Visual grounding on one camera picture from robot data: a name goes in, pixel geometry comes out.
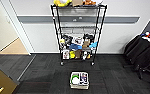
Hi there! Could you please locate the small brown box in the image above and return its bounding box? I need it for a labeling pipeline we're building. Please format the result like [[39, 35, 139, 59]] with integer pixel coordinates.
[[82, 40, 91, 49]]

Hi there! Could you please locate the white door frame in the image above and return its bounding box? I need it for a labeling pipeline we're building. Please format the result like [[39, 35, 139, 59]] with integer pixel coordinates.
[[0, 0, 35, 55]]

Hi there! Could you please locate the pale basket with dark spots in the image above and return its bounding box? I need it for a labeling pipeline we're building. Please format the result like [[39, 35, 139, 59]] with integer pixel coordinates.
[[69, 71, 91, 90]]

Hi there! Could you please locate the red and white packet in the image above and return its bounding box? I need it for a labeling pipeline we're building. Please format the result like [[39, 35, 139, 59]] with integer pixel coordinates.
[[62, 49, 71, 60]]

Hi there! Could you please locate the dark packet with orange print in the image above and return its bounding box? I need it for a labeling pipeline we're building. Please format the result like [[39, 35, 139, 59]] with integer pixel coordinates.
[[82, 50, 92, 61]]

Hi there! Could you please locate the large black bag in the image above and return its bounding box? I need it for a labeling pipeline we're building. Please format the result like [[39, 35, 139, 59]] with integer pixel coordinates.
[[61, 34, 74, 46]]

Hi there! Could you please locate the yellow packet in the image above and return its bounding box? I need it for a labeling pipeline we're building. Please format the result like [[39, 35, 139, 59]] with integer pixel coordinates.
[[69, 50, 77, 60]]

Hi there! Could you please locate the small yellow toy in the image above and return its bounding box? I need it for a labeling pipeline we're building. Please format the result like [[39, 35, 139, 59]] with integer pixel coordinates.
[[59, 39, 66, 45]]

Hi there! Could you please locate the black bag with grey print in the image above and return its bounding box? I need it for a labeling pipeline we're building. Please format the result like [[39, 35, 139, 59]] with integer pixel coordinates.
[[83, 33, 95, 43]]

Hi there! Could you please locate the dark blue bag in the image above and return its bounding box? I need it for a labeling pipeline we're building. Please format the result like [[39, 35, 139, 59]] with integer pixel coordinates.
[[69, 43, 83, 51]]

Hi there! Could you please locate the long grey wall band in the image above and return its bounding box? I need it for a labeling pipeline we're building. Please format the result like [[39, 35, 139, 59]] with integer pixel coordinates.
[[17, 14, 141, 24]]

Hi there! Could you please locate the light blue bag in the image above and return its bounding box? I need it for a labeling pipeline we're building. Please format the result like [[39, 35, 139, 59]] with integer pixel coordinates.
[[89, 41, 99, 49]]

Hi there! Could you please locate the orange brown plush toy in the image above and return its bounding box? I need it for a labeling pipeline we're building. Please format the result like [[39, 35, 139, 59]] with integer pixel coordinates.
[[83, 0, 97, 6]]

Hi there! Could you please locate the brown packet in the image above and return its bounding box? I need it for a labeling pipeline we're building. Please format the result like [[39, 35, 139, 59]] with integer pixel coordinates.
[[74, 49, 83, 60]]

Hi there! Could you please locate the black wire shelf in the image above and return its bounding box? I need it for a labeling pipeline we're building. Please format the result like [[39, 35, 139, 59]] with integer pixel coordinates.
[[50, 3, 108, 66]]

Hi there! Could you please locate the white plate with green rim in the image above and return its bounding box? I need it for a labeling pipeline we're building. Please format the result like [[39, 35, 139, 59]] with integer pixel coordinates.
[[71, 75, 81, 85]]

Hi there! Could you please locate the yellow and white plush toy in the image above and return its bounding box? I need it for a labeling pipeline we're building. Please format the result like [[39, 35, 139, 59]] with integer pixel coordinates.
[[53, 0, 73, 8]]

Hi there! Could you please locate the brown door with grey edge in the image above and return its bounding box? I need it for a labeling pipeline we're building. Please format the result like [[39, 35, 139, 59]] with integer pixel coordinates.
[[0, 54, 21, 94]]

